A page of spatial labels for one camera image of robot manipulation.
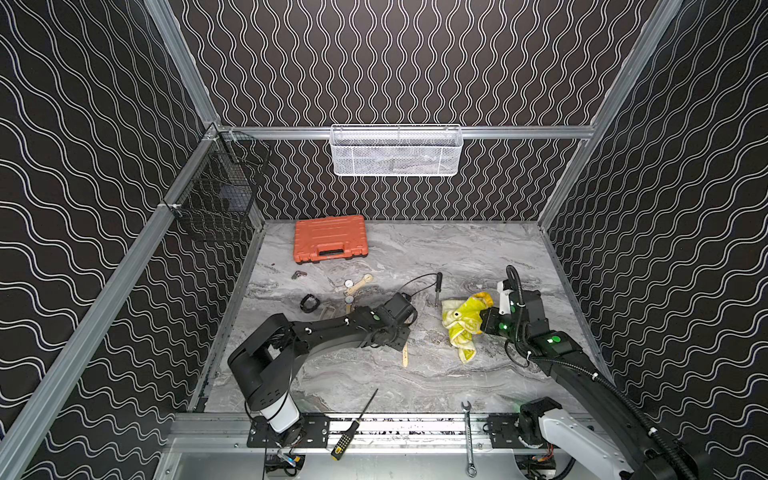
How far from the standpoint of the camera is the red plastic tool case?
3.54ft

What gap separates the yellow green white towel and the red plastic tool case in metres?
0.38

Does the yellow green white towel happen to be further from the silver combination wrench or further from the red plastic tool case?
the red plastic tool case

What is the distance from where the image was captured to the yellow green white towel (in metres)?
0.85
